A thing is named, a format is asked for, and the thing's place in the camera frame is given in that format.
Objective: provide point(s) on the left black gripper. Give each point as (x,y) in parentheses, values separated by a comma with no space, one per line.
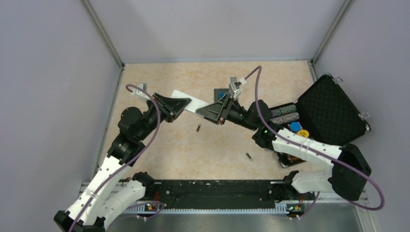
(171,107)

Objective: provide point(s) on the blue round chip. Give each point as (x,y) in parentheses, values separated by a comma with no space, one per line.
(295,126)

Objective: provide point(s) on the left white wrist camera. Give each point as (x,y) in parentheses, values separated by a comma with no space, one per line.
(141,91)

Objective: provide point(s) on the yellow dealer button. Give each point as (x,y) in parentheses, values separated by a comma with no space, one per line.
(303,133)

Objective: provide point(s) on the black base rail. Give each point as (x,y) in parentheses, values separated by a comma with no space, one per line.
(220,194)

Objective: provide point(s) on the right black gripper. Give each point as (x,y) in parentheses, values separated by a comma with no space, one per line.
(218,111)

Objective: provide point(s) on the grey lego baseplate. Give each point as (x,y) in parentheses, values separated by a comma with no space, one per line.
(217,92)

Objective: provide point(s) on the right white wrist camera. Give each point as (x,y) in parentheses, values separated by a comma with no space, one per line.
(235,88)

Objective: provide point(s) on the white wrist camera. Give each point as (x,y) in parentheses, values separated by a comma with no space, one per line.
(235,88)
(141,91)

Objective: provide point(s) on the black poker chip case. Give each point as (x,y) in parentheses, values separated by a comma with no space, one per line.
(325,111)

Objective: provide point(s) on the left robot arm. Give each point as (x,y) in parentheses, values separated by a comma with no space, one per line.
(95,209)

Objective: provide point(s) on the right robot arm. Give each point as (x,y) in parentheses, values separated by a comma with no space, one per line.
(344,171)

